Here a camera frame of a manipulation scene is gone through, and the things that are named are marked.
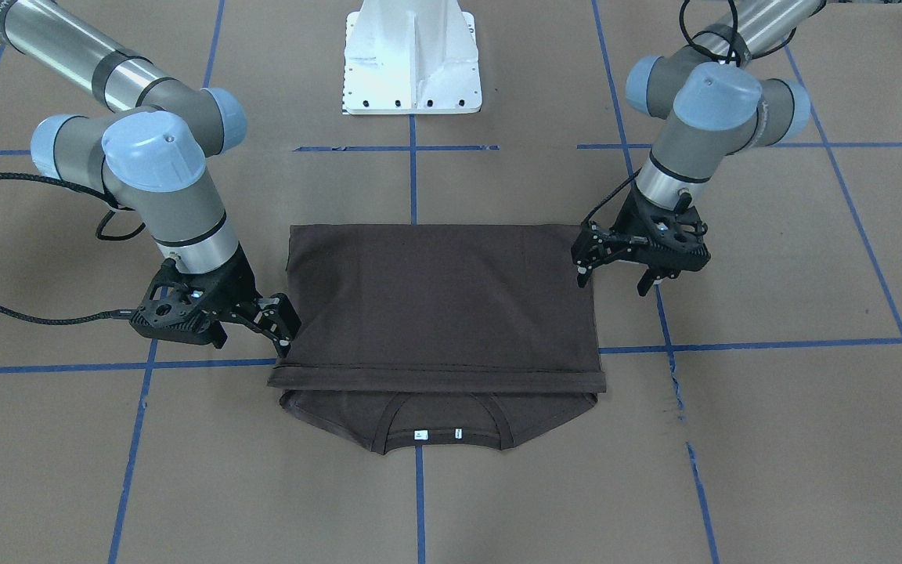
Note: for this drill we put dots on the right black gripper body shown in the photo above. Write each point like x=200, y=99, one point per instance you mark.
x=236, y=287

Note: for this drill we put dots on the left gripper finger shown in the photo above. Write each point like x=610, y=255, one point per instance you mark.
x=594, y=248
x=651, y=277

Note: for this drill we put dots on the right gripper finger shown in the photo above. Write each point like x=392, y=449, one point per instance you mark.
x=275, y=318

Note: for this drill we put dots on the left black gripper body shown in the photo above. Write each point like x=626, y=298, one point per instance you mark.
x=624, y=227

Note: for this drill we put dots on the brown t-shirt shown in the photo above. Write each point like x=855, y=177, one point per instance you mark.
x=438, y=334

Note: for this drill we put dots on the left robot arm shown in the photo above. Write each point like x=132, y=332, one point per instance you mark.
x=711, y=108

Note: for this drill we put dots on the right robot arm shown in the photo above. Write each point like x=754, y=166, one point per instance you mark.
x=149, y=156

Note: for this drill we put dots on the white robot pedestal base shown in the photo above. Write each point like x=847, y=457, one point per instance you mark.
x=411, y=57

